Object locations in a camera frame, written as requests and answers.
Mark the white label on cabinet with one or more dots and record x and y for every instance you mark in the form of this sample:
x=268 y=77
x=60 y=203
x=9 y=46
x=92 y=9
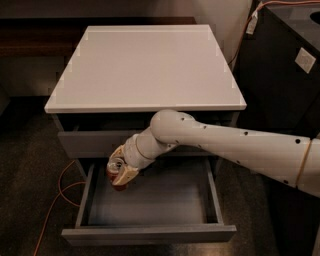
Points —
x=305 y=60

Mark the grey top drawer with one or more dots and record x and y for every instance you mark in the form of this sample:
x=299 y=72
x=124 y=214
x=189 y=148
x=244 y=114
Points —
x=98 y=135

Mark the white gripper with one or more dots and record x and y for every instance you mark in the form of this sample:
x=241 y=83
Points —
x=131 y=153

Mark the grey drawer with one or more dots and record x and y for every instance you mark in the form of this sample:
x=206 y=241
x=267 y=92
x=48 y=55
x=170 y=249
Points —
x=98 y=135
x=172 y=201

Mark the red coke can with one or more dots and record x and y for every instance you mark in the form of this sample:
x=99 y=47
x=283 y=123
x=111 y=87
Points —
x=113 y=168

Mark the dark wooden bench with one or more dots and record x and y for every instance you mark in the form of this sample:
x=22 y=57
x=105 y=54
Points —
x=26 y=37

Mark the white tag on cable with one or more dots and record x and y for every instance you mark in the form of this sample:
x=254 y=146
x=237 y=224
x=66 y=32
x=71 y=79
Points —
x=252 y=23

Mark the black cabinet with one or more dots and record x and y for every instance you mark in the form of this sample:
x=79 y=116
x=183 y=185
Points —
x=282 y=97

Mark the grey drawer cabinet white top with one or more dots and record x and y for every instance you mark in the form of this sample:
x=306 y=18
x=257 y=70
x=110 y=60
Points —
x=143 y=69

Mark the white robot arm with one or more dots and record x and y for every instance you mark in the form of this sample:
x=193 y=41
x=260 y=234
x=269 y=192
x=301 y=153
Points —
x=292 y=160

